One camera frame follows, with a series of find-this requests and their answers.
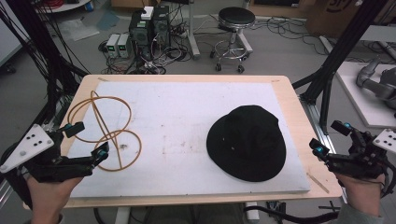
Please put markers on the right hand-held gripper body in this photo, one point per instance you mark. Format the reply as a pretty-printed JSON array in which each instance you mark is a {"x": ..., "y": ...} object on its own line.
[{"x": 361, "y": 158}]

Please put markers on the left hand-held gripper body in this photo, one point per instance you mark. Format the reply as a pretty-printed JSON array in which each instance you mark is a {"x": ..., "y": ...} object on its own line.
[{"x": 31, "y": 146}]

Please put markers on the black bucket hat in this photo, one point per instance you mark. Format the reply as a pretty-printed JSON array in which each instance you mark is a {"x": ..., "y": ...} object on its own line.
[{"x": 246, "y": 143}]

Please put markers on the person's right hand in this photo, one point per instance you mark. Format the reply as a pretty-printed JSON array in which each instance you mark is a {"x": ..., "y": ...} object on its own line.
[{"x": 362, "y": 191}]

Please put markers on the person's left hand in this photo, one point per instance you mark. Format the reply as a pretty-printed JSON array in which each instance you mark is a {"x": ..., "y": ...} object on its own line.
[{"x": 49, "y": 199}]

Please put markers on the white platform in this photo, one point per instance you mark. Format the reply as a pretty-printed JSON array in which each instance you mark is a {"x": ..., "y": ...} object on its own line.
[{"x": 358, "y": 102}]

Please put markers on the tan tape strip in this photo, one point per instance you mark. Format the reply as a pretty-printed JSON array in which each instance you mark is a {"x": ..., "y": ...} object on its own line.
[{"x": 317, "y": 183}]

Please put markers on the light wooden table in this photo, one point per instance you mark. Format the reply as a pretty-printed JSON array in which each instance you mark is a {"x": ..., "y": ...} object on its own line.
[{"x": 298, "y": 124}]

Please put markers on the white foam board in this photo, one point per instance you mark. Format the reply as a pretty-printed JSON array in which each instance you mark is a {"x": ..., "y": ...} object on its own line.
[{"x": 174, "y": 124}]

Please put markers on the grey power supply unit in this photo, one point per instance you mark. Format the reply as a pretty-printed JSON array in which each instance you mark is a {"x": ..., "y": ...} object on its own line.
[
  {"x": 124, "y": 46},
  {"x": 112, "y": 46}
]

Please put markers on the clear plastic sheet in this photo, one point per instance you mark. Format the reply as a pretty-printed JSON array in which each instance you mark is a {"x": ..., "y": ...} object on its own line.
[{"x": 79, "y": 30}]

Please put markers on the brown cardboard box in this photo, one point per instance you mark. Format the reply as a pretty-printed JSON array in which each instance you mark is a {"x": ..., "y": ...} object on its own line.
[{"x": 330, "y": 15}]

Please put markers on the white round table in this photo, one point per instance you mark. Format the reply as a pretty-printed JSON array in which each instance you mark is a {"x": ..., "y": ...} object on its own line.
[{"x": 67, "y": 5}]

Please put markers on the small white box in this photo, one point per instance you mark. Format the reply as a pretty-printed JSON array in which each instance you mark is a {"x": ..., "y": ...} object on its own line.
[{"x": 147, "y": 13}]

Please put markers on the grey desk leg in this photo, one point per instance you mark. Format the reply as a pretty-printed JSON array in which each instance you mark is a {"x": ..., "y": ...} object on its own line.
[{"x": 193, "y": 34}]

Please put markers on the black round stool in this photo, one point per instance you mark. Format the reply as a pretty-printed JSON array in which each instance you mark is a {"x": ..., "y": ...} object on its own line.
[{"x": 236, "y": 16}]

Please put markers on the aluminium rail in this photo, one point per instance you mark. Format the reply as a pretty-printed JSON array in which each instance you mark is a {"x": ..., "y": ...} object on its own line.
[{"x": 317, "y": 124}]

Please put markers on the black metal frame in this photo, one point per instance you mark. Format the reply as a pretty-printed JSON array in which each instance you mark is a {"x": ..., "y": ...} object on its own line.
[{"x": 342, "y": 49}]

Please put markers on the white wall panel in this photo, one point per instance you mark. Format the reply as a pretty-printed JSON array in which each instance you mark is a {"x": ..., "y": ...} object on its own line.
[{"x": 8, "y": 43}]

